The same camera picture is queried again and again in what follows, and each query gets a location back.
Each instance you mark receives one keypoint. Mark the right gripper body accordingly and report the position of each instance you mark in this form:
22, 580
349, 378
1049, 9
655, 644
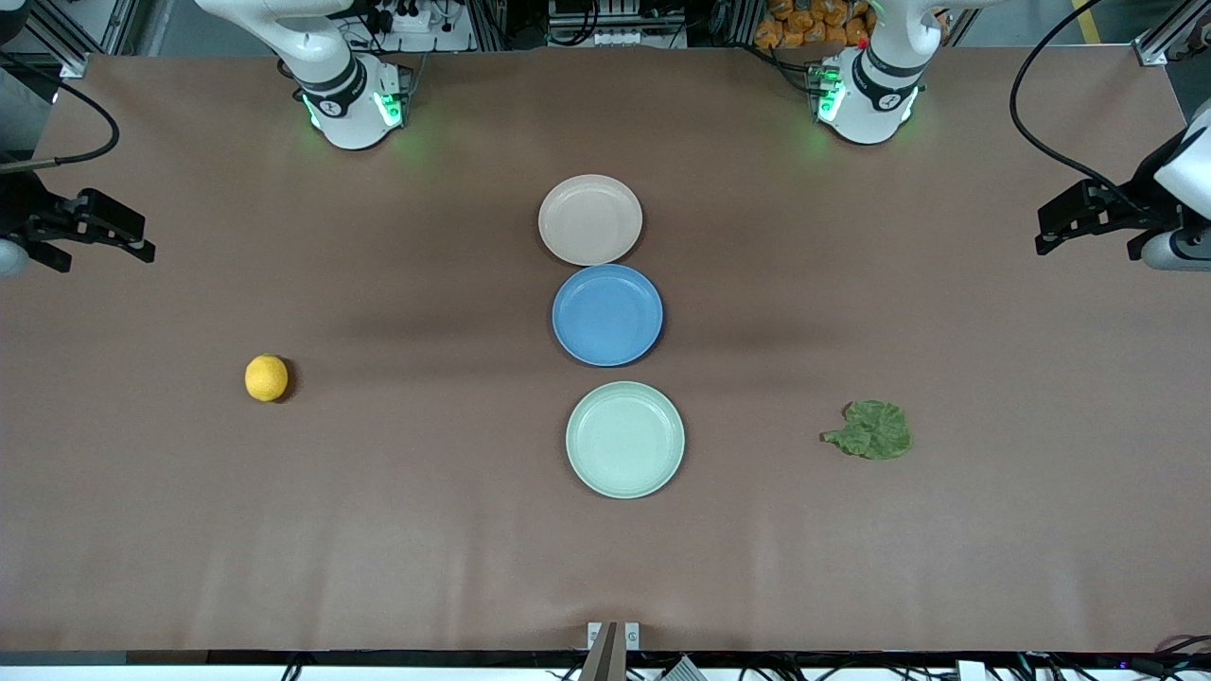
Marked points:
21, 210

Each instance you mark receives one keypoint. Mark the yellow lemon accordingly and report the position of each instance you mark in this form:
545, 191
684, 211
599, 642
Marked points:
266, 378

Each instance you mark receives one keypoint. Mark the green lettuce leaf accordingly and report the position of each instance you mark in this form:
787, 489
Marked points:
880, 430

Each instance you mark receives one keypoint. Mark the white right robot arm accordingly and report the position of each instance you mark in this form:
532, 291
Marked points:
345, 113

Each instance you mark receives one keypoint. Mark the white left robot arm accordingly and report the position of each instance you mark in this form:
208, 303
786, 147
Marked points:
866, 109

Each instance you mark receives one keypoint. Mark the orange packaged goods pile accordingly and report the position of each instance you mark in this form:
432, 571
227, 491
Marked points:
804, 24

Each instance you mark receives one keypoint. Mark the white power strip with plugs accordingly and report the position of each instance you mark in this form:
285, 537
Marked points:
416, 24

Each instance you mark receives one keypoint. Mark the blue round plate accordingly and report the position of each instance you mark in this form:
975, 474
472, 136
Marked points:
607, 315

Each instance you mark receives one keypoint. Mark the beige round plate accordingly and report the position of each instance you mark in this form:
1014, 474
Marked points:
590, 219

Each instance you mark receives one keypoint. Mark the pale green round plate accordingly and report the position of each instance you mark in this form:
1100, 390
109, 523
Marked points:
624, 440

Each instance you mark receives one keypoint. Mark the grey ribbed power adapter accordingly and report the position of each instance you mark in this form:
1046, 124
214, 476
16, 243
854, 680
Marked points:
681, 672

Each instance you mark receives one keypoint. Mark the aluminium frame profile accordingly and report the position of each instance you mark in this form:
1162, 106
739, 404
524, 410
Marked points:
1159, 47
95, 33

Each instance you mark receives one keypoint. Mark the metal table edge bracket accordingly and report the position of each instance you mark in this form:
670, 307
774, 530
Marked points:
605, 653

